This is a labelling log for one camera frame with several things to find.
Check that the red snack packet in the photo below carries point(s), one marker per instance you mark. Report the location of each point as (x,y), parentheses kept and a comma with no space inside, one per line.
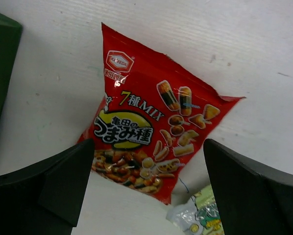
(154,117)

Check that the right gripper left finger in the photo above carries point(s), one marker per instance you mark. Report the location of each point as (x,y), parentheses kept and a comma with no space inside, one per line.
(46,198)

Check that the small green snack packet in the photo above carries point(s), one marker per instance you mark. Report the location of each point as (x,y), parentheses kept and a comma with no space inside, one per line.
(199,216)

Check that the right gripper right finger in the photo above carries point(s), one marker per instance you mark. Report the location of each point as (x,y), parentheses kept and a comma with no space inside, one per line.
(252,198)

